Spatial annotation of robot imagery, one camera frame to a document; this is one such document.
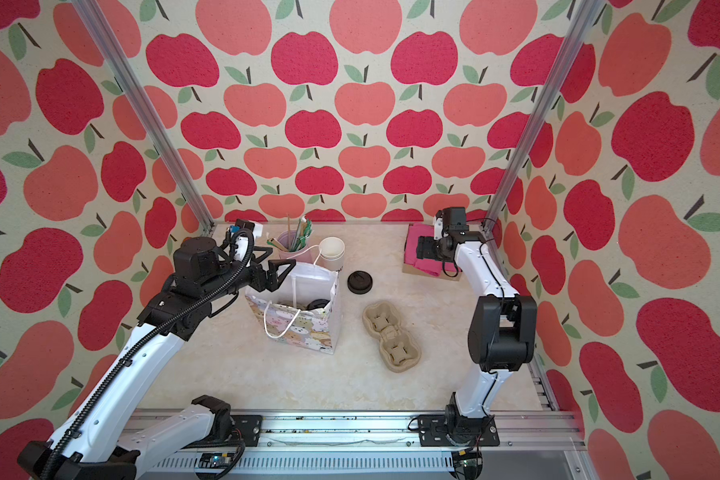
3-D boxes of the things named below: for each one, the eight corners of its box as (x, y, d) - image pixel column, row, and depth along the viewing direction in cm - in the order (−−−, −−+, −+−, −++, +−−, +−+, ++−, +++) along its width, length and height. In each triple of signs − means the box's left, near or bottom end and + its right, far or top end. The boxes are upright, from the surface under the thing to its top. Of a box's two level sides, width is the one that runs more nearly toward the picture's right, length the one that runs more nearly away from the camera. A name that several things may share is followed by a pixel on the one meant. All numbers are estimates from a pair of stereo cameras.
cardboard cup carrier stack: (390, 379, 84) (391, 373, 79) (359, 317, 96) (359, 308, 92) (422, 364, 86) (426, 357, 82) (389, 305, 99) (390, 296, 94)
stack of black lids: (356, 298, 102) (356, 292, 99) (344, 283, 106) (344, 277, 103) (376, 287, 105) (376, 281, 102) (364, 272, 109) (364, 266, 106)
